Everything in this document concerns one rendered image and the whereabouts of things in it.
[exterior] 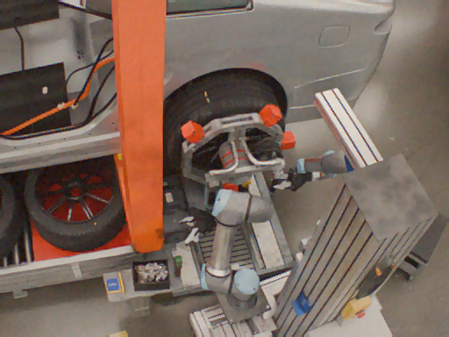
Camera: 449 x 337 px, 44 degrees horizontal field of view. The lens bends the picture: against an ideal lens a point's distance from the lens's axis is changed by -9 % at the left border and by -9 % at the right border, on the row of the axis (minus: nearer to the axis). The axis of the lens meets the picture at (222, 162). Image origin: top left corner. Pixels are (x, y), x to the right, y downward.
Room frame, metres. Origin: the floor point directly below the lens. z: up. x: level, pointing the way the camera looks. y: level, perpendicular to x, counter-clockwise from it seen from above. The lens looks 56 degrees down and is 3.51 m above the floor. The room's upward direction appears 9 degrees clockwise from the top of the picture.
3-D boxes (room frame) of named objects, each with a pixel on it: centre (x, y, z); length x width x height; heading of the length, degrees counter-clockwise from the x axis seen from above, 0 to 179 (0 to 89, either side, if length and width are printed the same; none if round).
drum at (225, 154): (1.84, -0.07, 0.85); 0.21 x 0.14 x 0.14; 23
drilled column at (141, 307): (1.23, 0.37, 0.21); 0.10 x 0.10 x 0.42; 23
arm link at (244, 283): (1.09, -0.18, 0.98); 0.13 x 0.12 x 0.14; 86
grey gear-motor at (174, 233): (1.80, 0.28, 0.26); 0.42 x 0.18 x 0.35; 23
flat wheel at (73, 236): (1.74, 0.85, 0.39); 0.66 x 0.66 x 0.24
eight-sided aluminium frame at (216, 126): (1.91, -0.04, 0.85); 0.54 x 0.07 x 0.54; 113
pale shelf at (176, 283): (1.24, 0.34, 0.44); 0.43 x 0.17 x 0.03; 113
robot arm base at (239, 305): (1.09, -0.19, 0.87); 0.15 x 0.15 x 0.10
